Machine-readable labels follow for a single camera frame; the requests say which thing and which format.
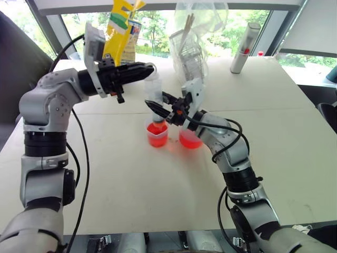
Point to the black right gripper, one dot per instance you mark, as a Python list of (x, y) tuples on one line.
[(178, 112)]

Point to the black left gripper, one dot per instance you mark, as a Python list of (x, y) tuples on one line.
[(108, 76)]

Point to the clear plastic syringe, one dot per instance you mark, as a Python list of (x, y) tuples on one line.
[(154, 97)]

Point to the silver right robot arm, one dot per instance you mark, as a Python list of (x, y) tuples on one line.
[(237, 163)]

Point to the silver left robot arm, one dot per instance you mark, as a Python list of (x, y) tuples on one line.
[(44, 105)]

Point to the spouted cup with red liquid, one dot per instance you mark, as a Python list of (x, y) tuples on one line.
[(157, 135)]

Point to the round cup with red liquid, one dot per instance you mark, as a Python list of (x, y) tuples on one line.
[(190, 141)]

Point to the blue and white package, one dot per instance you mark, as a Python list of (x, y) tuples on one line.
[(131, 42)]

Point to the yellow snack bag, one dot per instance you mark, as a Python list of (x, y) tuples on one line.
[(118, 34)]

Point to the clear plastic bag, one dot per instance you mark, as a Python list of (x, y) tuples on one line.
[(194, 39)]

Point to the wooden chopsticks pair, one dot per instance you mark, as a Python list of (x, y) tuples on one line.
[(187, 25)]

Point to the silver cylindrical bottle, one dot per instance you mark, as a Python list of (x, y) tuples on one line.
[(244, 48)]

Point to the grey rounded robot leg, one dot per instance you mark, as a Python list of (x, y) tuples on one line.
[(131, 243), (202, 242)]

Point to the white window blind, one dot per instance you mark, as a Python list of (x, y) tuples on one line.
[(310, 26)]

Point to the black office chair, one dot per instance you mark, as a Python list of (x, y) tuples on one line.
[(328, 116)]

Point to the dark teal object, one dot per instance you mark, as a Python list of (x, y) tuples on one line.
[(332, 75)]

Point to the white crumpled cloth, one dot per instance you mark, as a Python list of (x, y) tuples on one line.
[(300, 228)]

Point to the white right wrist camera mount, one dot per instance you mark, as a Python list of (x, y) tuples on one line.
[(196, 92)]

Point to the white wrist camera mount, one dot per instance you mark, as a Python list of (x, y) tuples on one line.
[(92, 50), (196, 92)]

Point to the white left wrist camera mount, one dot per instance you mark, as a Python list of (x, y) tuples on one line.
[(92, 50)]

